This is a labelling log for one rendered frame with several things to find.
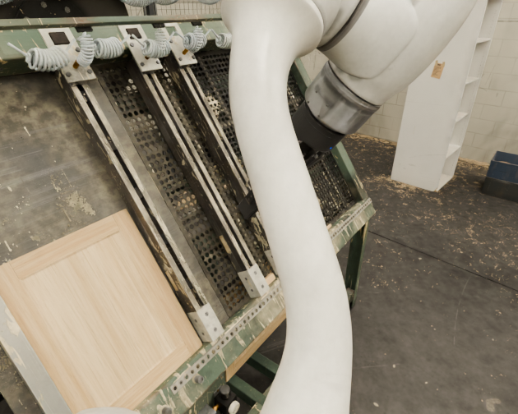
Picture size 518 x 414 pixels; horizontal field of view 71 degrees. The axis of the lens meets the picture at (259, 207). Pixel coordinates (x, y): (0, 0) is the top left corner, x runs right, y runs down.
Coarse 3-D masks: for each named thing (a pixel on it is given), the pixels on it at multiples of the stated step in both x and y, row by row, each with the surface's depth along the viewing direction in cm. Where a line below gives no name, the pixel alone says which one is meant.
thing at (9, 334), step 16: (0, 304) 95; (0, 320) 94; (0, 336) 94; (16, 336) 96; (16, 352) 95; (32, 352) 97; (16, 368) 95; (32, 368) 96; (32, 384) 95; (48, 384) 97; (48, 400) 96; (64, 400) 99
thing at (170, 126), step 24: (144, 72) 140; (144, 96) 145; (168, 120) 143; (168, 144) 148; (192, 168) 144; (216, 192) 149; (216, 216) 147; (240, 240) 150; (240, 264) 150; (264, 288) 152
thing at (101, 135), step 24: (72, 48) 121; (72, 72) 118; (72, 96) 122; (96, 120) 126; (96, 144) 125; (120, 144) 127; (120, 168) 124; (120, 192) 128; (144, 192) 128; (144, 216) 125; (168, 240) 129; (168, 264) 128; (192, 288) 131; (192, 312) 130; (216, 336) 131
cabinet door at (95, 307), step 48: (96, 240) 118; (0, 288) 98; (48, 288) 105; (96, 288) 114; (144, 288) 124; (48, 336) 102; (96, 336) 110; (144, 336) 120; (192, 336) 131; (96, 384) 107; (144, 384) 115
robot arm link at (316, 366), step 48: (240, 0) 32; (288, 0) 31; (336, 0) 34; (240, 48) 32; (288, 48) 33; (240, 96) 32; (240, 144) 34; (288, 144) 32; (288, 192) 32; (288, 240) 33; (288, 288) 34; (336, 288) 33; (288, 336) 35; (336, 336) 33; (288, 384) 33; (336, 384) 32
